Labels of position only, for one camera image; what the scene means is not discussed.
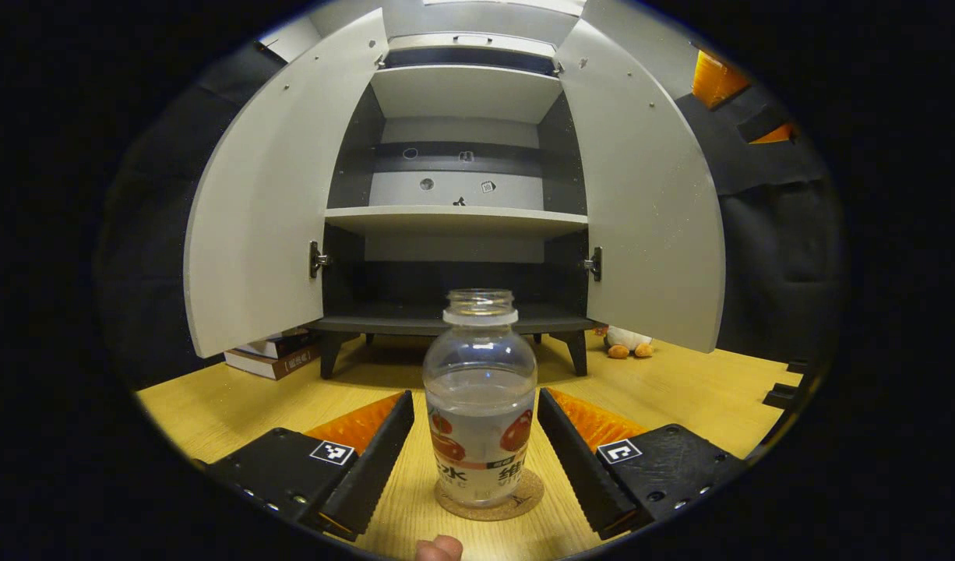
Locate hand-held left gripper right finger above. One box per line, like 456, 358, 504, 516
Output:
536, 387, 749, 541

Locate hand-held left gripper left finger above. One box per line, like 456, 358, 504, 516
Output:
201, 390, 416, 542

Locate round cork coaster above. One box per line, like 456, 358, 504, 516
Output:
435, 467, 545, 521

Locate clear bottle red label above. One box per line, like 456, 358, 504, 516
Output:
422, 288, 538, 510

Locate white cabinet door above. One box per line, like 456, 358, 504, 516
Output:
183, 8, 390, 359
554, 17, 728, 354

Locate white cabinet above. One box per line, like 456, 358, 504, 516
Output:
183, 8, 728, 380

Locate white cabinet shelf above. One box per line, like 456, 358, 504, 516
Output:
325, 206, 589, 239
370, 64, 564, 125

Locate white cabinet drawer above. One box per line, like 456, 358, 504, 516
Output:
386, 31, 558, 59

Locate white plush toy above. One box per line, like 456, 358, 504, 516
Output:
602, 326, 654, 359

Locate brown book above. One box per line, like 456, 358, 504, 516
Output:
224, 347, 322, 381

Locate ceiling light panel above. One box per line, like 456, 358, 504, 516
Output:
423, 0, 586, 16

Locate dark stepped object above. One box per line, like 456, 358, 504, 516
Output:
762, 358, 817, 411

